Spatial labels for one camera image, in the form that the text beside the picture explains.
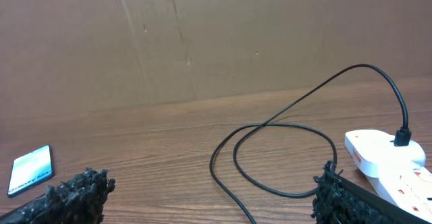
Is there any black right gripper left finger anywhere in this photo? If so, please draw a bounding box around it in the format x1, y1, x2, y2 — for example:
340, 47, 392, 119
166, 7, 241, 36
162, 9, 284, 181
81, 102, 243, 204
1, 168, 115, 224

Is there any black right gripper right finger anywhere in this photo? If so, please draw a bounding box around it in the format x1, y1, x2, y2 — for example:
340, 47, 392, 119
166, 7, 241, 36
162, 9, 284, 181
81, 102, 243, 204
311, 161, 427, 224

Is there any smartphone with light screen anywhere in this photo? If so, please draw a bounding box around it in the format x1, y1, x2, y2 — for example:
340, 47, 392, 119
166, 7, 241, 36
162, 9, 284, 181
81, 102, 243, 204
7, 145, 55, 198

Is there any white charger adapter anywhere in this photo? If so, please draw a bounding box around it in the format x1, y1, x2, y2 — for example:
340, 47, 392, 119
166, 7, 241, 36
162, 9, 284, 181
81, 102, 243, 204
345, 130, 426, 178

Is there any white power strip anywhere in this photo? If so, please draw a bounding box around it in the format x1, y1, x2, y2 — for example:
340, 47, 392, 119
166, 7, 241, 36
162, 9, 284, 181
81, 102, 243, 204
367, 167, 431, 223

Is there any black charger cable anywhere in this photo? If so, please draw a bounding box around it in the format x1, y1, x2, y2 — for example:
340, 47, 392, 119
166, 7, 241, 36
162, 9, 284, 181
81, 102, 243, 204
209, 63, 412, 224

